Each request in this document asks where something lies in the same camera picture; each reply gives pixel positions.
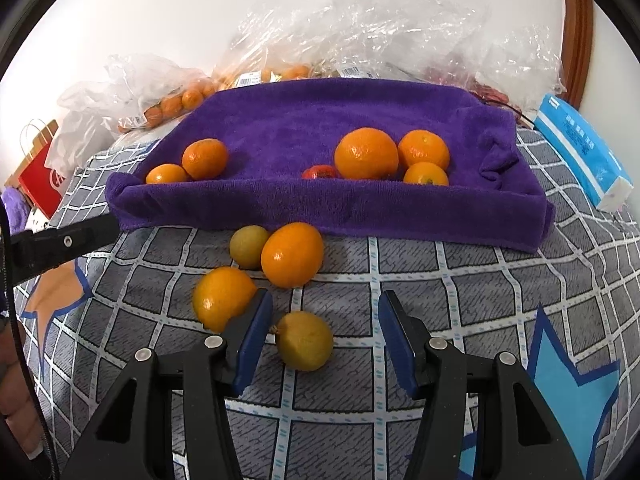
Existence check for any oval orange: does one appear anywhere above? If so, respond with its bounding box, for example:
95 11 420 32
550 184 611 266
260 222 325 289

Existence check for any brown wooden frame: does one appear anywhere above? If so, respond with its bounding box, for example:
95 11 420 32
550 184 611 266
560 0 595 111

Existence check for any small orange kumquat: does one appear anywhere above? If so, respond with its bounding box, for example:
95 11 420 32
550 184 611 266
145 163 189 185
403 161 449 187

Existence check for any purple towel tray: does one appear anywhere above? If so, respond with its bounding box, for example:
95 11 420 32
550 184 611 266
105 77 556 255

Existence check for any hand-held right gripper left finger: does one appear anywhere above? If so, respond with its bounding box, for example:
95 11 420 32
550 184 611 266
60 289 275 480

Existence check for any grey checked blanket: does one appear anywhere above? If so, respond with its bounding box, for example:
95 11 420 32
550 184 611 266
15 125 640 480

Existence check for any large crumpled clear plastic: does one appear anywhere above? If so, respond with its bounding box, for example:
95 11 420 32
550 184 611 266
215 0 568 111

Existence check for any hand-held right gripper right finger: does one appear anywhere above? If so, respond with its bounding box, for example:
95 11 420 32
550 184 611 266
378 290 586 480

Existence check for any white plastic bag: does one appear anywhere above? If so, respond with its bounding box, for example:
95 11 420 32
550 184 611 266
44 107 121 171

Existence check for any yellow round fruit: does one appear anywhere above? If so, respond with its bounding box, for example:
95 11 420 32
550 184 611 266
270 311 334 373

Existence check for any labelled bag of mandarins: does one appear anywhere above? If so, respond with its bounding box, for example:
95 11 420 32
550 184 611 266
212 60 321 93

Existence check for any yellow-green round fruit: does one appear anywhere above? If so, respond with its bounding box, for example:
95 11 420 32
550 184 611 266
229 225 272 270

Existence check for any smooth yellow-orange citrus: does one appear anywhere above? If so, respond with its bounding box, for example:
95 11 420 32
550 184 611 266
192 266 258 333

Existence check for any person's left hand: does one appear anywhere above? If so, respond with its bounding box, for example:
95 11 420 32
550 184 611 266
0 330 43 461

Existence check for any large orange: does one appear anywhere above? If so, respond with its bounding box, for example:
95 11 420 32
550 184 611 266
334 128 400 181

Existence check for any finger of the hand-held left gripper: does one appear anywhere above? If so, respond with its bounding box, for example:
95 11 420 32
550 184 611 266
9 214 122 281

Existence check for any mandarin orange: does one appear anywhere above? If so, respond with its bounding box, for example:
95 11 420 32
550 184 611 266
397 129 451 171
181 138 229 181

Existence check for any small red persimmon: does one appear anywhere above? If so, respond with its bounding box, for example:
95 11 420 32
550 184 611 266
301 164 339 181

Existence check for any blue tissue pack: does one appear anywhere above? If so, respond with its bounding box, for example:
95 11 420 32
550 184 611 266
531 94 635 213

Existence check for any pack of red tomatoes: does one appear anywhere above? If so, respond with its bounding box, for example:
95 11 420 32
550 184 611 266
430 67 523 116

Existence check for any red paper bag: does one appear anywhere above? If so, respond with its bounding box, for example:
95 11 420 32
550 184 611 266
17 119 68 221

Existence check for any purple fluffy cloth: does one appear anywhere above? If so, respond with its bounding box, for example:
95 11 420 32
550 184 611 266
0 185 28 233

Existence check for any clear bag of mandarins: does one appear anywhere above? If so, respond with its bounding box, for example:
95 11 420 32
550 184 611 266
57 54 221 136

